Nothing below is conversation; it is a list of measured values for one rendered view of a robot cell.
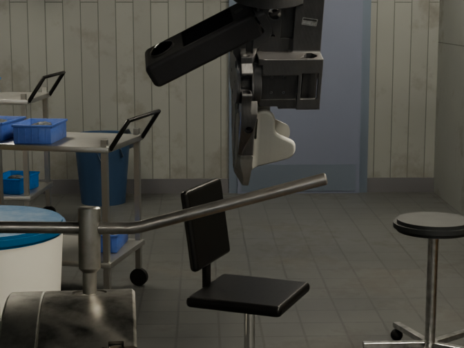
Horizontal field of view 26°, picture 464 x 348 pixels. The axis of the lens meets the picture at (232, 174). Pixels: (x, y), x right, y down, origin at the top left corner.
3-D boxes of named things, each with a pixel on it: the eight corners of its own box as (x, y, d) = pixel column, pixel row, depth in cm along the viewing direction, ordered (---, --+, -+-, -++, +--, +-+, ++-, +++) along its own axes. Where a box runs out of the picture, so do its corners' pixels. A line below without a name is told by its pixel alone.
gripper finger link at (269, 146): (294, 197, 101) (300, 114, 97) (235, 198, 101) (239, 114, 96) (289, 182, 104) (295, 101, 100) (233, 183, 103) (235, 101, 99)
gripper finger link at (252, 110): (255, 161, 97) (259, 78, 93) (239, 162, 97) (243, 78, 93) (249, 140, 102) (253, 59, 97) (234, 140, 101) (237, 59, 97)
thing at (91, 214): (76, 324, 99) (76, 207, 98) (81, 319, 101) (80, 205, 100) (99, 324, 99) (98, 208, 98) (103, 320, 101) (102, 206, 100)
